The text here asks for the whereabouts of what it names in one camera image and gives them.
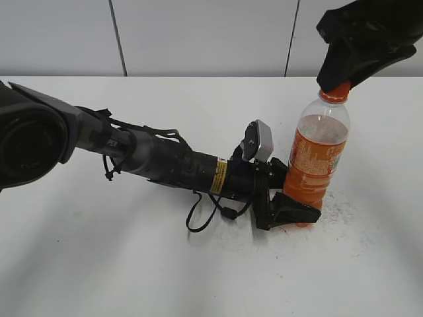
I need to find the orange bottle cap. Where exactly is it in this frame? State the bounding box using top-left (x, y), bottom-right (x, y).
top-left (319, 81), bottom-right (351, 104)

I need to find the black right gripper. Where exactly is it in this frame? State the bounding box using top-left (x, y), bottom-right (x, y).
top-left (317, 0), bottom-right (422, 92)

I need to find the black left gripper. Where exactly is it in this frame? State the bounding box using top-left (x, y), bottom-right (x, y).
top-left (227, 146), bottom-right (321, 230)

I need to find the black camera cable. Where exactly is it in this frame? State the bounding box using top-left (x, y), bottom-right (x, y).
top-left (185, 190), bottom-right (256, 232)

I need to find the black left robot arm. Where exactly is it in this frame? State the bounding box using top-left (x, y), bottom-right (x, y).
top-left (1, 83), bottom-right (321, 230)

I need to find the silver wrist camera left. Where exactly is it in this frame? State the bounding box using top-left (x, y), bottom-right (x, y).
top-left (240, 119), bottom-right (274, 162)

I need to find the orange drink plastic bottle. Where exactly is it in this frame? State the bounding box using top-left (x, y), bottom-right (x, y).
top-left (283, 91), bottom-right (350, 210)

